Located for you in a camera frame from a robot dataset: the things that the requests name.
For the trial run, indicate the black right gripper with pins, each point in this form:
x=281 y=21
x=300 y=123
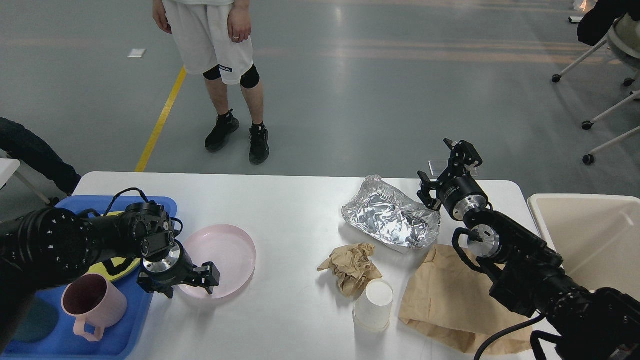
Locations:
x=460 y=194

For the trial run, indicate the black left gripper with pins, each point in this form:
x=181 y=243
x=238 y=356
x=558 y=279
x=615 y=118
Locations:
x=176 y=268

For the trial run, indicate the pink plate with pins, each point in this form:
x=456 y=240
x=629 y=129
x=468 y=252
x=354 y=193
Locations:
x=231 y=250

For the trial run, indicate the aluminium foil tray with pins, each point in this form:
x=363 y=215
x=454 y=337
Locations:
x=389 y=216

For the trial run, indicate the pink mug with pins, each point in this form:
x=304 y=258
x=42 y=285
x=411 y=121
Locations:
x=95 y=304

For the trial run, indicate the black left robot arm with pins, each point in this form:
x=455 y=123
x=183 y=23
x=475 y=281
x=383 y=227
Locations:
x=53 y=247

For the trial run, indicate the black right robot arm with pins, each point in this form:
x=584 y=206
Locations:
x=527 y=276

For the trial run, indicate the metal floor plates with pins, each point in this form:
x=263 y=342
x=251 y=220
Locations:
x=436 y=168

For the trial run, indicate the yellow plate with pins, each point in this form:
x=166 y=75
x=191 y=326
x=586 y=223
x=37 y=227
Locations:
x=123 y=267

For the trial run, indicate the blue plastic tray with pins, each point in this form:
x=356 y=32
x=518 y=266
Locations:
x=119 y=340

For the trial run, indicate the brown paper bag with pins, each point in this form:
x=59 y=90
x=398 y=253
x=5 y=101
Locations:
x=450 y=303

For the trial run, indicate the crumpled brown paper ball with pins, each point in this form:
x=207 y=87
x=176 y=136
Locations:
x=353 y=267

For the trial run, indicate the white paper cup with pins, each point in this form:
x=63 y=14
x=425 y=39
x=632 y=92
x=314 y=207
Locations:
x=372 y=310

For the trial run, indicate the beige plastic bin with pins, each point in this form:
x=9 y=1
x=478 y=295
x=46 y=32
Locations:
x=598 y=236

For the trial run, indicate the small white side table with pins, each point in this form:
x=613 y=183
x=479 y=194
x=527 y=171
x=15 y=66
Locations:
x=9 y=167

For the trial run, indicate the person in dark trousers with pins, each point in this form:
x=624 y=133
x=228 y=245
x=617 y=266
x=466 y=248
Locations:
x=24 y=145

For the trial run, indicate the person in white shorts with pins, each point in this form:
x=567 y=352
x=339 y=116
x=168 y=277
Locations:
x=213 y=38

